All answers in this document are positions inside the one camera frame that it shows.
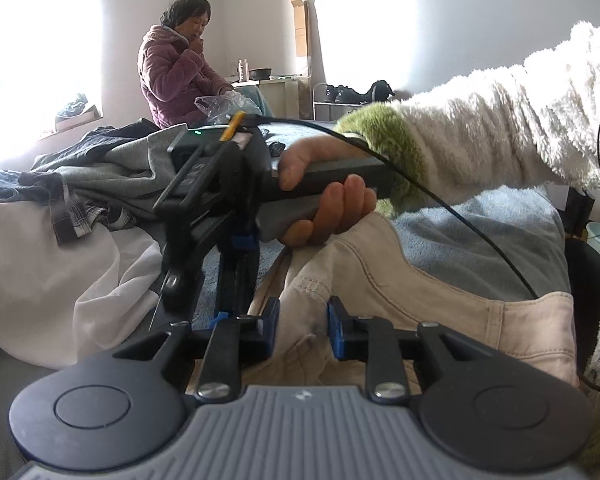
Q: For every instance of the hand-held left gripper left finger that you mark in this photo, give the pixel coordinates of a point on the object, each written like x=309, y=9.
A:
x=272, y=330

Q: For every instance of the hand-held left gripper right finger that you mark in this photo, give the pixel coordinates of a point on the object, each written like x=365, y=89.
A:
x=336, y=335

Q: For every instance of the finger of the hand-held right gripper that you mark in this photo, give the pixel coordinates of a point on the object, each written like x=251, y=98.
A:
x=182, y=260
x=240, y=270

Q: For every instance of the beige pants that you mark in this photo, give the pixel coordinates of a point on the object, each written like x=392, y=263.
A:
x=380, y=280

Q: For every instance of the dark clothes bundle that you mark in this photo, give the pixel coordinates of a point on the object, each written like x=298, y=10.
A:
x=75, y=110

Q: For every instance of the person's right hand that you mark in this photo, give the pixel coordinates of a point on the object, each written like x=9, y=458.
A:
x=345, y=210

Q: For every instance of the clear plastic bag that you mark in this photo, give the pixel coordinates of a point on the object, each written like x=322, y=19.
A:
x=225, y=107

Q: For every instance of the white desk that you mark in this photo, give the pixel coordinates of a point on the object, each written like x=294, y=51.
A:
x=280, y=95

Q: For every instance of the small bottle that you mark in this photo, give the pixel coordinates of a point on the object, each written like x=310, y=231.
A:
x=243, y=71

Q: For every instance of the dark bowl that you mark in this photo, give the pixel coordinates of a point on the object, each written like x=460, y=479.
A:
x=261, y=73

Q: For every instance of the dark navy garment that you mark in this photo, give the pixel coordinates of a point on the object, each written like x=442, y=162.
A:
x=110, y=135

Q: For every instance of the plaid shirt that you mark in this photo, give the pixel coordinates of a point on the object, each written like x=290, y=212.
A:
x=70, y=215

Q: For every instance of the metal shoe rack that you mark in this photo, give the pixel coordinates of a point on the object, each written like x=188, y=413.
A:
x=325, y=110

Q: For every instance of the white garment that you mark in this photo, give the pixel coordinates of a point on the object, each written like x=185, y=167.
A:
x=55, y=285

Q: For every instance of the black shoe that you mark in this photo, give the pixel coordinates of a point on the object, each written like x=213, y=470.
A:
x=352, y=95
x=330, y=94

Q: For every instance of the cardboard box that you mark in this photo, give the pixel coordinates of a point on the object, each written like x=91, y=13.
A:
x=300, y=25

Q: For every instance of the dark blue jeans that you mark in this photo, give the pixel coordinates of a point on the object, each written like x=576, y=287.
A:
x=0, y=187

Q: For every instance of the window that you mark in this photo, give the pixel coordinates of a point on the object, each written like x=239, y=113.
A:
x=30, y=35

